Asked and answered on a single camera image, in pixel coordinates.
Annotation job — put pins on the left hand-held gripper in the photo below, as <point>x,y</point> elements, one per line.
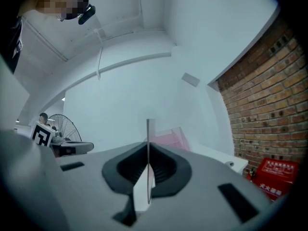
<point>42,134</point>

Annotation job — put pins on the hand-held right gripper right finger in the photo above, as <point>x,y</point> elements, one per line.
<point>204,177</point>

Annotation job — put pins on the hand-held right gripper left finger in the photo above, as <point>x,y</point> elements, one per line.
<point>72,189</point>

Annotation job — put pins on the pink transparent plastic box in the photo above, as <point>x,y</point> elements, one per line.
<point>175,138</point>

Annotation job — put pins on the white book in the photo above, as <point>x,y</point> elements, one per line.
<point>142,191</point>

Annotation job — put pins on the black standing fan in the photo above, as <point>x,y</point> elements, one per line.
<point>66,129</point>

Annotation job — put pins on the grey desk grommet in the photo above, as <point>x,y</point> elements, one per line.
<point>230,163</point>

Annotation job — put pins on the red fire equipment box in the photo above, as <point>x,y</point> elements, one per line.
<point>276,177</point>

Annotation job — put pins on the person's black shirt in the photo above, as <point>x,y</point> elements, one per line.
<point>12,44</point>

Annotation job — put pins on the person's head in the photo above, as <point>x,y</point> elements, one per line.
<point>60,1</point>

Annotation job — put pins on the white wall box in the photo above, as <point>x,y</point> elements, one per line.
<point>190,79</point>

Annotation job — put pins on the black head-mounted camera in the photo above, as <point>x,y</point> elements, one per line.
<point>86,14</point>

